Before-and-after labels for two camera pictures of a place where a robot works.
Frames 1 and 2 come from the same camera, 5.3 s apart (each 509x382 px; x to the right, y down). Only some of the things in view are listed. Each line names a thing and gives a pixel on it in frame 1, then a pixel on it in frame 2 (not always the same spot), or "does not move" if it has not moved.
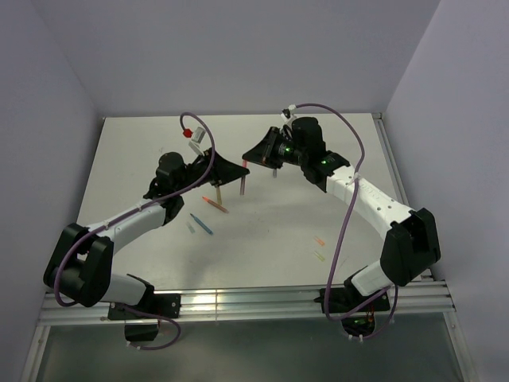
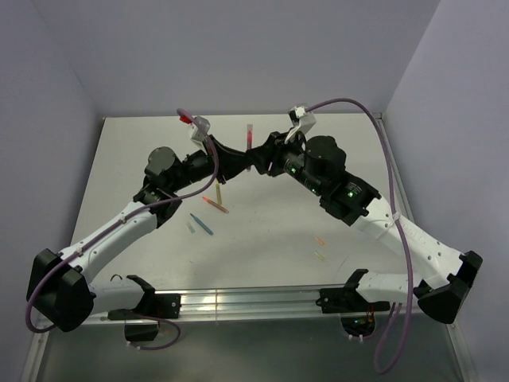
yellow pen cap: (320, 257) does not move
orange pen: (216, 204) does not move
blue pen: (202, 225) does not move
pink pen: (242, 185) -> (249, 140)
